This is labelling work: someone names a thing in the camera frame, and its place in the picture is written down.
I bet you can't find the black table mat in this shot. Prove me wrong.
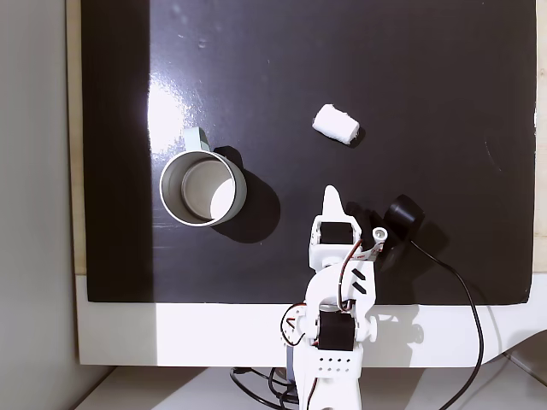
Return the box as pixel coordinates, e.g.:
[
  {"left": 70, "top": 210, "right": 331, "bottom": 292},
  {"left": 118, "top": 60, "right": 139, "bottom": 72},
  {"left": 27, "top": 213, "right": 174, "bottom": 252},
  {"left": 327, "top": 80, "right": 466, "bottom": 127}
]
[{"left": 79, "top": 0, "right": 538, "bottom": 306}]

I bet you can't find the pale green steel mug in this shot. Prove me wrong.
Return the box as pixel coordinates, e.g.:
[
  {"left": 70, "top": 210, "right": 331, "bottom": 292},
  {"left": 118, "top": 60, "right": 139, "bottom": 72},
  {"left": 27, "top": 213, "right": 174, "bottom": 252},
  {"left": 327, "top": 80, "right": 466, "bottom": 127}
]
[{"left": 159, "top": 126, "right": 249, "bottom": 228}]

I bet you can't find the white base board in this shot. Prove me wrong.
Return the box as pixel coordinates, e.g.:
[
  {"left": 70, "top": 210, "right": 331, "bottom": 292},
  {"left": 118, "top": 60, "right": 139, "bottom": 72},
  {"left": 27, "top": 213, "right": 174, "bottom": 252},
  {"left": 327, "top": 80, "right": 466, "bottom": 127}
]
[{"left": 75, "top": 271, "right": 547, "bottom": 369}]

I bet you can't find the black arm base cable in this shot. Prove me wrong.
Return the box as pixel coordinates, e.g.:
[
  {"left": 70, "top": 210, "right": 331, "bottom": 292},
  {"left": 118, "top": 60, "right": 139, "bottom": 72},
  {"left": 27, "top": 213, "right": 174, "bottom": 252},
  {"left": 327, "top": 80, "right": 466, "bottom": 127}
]
[{"left": 228, "top": 365, "right": 301, "bottom": 405}]

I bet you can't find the white gauze roll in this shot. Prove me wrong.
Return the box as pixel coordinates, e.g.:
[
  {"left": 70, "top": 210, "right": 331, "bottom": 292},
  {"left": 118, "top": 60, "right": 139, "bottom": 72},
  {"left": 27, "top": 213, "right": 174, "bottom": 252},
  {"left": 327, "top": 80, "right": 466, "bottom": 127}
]
[{"left": 311, "top": 102, "right": 361, "bottom": 145}]

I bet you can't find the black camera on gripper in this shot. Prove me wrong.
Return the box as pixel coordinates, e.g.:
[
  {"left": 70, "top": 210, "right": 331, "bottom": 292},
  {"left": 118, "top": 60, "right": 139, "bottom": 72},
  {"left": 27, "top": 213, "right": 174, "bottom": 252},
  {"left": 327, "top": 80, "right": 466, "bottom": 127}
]
[{"left": 357, "top": 194, "right": 426, "bottom": 272}]

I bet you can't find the black camera cable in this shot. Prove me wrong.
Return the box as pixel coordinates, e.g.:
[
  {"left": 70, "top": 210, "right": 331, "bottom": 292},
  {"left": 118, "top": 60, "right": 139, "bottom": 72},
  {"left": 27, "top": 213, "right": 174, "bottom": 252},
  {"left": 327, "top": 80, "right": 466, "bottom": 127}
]
[{"left": 408, "top": 238, "right": 486, "bottom": 410}]

